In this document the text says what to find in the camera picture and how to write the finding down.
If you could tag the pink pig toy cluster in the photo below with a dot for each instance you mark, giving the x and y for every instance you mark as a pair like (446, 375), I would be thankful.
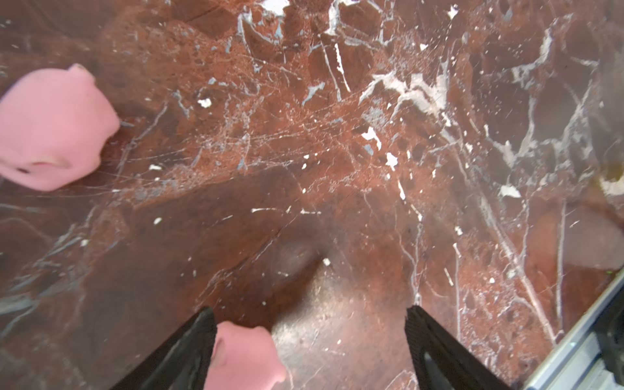
(244, 358)
(54, 125)

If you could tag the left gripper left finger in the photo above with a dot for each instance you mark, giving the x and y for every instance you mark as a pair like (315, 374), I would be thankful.
(181, 362)

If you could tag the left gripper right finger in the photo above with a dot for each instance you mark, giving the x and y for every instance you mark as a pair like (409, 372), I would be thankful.
(440, 361)

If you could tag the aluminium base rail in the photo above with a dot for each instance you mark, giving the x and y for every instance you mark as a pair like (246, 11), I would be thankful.
(577, 361)

